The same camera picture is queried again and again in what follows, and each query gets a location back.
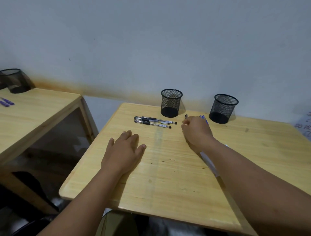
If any person's right hand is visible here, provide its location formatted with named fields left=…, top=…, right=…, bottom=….
left=181, top=116, right=216, bottom=155

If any person's left hand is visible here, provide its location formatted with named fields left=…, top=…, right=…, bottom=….
left=101, top=130, right=147, bottom=177

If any person's left forearm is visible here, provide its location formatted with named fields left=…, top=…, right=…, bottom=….
left=36, top=168, right=122, bottom=236

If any person's right forearm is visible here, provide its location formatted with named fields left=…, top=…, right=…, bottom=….
left=197, top=138, right=311, bottom=236

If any clear black gel pen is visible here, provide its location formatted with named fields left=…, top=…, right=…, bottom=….
left=140, top=119, right=170, bottom=125
left=134, top=120, right=172, bottom=129
left=134, top=116, right=177, bottom=125

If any black mesh pen holder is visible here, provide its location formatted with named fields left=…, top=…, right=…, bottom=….
left=0, top=69, right=31, bottom=94
left=160, top=89, right=183, bottom=118
left=209, top=94, right=239, bottom=124

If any white paper sheet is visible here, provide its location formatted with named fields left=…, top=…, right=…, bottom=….
left=199, top=144, right=230, bottom=177

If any wooden side table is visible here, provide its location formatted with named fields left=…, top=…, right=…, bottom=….
left=0, top=88, right=99, bottom=215

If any handwritten white paper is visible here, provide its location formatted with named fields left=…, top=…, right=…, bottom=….
left=294, top=111, right=311, bottom=141

